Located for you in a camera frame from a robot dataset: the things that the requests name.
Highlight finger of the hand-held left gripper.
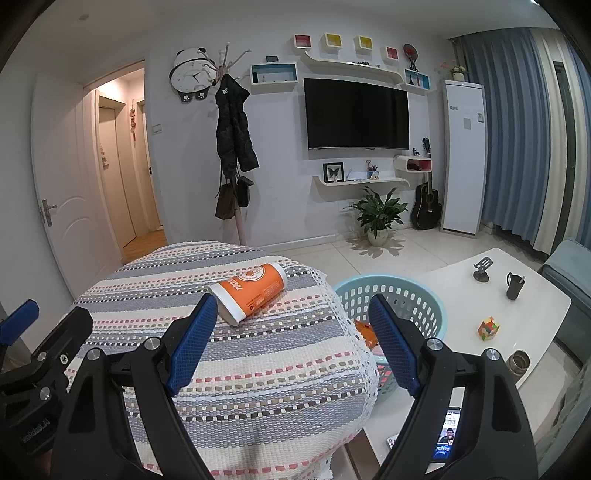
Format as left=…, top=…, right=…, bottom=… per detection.
left=0, top=299, right=38, bottom=347
left=0, top=306, right=94, bottom=398

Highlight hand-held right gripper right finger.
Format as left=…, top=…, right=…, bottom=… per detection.
left=368, top=293, right=539, bottom=480

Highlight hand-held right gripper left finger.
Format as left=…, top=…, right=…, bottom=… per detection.
left=51, top=293, right=218, bottom=480

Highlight blue laundry basket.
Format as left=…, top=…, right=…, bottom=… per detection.
left=332, top=275, right=448, bottom=398

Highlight orange paper cup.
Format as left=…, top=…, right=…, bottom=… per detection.
left=206, top=261, right=288, bottom=327

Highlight white coffee table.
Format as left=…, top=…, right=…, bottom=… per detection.
left=362, top=248, right=572, bottom=467

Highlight colourful puzzle cube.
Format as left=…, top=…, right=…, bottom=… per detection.
left=478, top=316, right=501, bottom=341

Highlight smartphone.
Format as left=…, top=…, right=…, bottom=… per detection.
left=431, top=406, right=462, bottom=462

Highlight white coat rack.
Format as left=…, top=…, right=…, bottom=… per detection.
left=203, top=42, right=252, bottom=245

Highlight metal cup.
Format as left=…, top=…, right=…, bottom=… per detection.
left=507, top=350, right=532, bottom=376

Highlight black mug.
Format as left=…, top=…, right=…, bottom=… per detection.
left=505, top=271, right=527, bottom=301

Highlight green potted plant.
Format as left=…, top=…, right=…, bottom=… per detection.
left=344, top=187, right=409, bottom=247

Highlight black guitar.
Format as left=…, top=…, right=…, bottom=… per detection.
left=411, top=172, right=443, bottom=230

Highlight brown handbag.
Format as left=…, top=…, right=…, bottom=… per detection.
left=215, top=178, right=238, bottom=220

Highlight white door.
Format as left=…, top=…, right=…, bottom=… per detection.
left=30, top=71, right=123, bottom=301

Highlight beige hallway door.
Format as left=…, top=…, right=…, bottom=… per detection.
left=98, top=95, right=138, bottom=250

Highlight black handbag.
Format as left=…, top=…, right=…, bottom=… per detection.
left=235, top=175, right=254, bottom=208

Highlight red white box shelf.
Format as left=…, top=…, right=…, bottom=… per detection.
left=394, top=154, right=433, bottom=172

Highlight teal sofa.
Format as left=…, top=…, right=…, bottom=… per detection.
left=538, top=237, right=591, bottom=319

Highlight white standing air conditioner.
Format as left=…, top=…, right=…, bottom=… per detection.
left=438, top=80, right=485, bottom=236

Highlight black television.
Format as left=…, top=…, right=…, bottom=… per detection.
left=303, top=78, right=410, bottom=150

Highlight blue beige curtain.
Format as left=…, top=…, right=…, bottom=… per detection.
left=455, top=28, right=591, bottom=273

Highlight blue white narrow box shelf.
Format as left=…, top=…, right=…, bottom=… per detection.
left=404, top=68, right=431, bottom=90

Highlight blue white wide box shelf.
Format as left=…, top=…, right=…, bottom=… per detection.
left=250, top=62, right=297, bottom=85

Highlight white curved low wall shelf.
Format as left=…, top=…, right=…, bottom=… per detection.
left=312, top=174, right=411, bottom=193

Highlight panda wall clock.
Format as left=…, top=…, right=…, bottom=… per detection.
left=168, top=47, right=218, bottom=101

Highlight white curved high wall shelf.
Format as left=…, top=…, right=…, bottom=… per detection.
left=305, top=48, right=403, bottom=86

